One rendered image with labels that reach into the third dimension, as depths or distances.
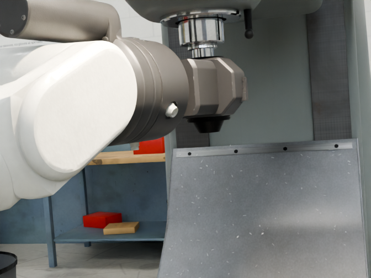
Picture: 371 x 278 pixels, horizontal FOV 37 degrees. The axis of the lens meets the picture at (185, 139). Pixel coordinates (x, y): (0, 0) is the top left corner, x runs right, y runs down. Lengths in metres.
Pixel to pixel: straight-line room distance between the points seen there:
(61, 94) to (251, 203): 0.63
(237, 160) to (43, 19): 0.62
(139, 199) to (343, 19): 4.36
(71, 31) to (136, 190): 4.79
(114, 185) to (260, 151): 4.35
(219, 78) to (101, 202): 4.84
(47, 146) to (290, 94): 0.67
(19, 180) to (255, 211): 0.63
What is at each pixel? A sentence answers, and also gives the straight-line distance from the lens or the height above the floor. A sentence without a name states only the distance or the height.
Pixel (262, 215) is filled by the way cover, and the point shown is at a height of 1.03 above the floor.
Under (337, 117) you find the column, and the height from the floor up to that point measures 1.18.
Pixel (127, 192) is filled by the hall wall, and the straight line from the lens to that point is 5.20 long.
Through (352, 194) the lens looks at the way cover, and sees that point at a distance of 0.90.
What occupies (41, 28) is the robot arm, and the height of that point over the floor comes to 1.27.
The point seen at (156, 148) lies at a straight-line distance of 4.43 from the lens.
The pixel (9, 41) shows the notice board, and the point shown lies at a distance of 5.74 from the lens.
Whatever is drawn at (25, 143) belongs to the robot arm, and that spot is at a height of 1.20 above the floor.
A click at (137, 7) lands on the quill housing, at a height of 1.32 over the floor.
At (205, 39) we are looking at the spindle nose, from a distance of 0.56.
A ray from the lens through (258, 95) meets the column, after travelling 0.95.
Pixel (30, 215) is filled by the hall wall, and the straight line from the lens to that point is 5.72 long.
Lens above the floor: 1.21
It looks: 3 degrees down
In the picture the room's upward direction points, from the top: 4 degrees counter-clockwise
